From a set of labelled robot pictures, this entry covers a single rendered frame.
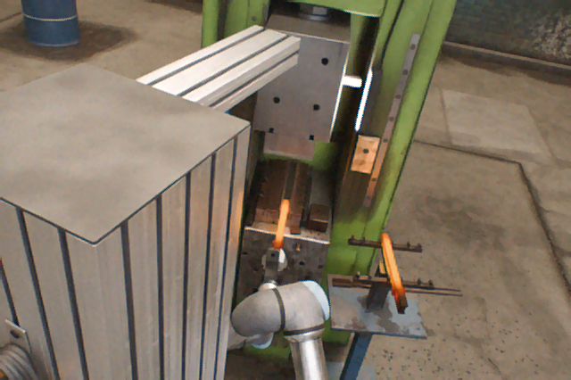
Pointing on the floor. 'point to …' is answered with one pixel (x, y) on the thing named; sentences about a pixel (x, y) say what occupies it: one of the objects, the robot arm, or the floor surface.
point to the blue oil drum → (51, 22)
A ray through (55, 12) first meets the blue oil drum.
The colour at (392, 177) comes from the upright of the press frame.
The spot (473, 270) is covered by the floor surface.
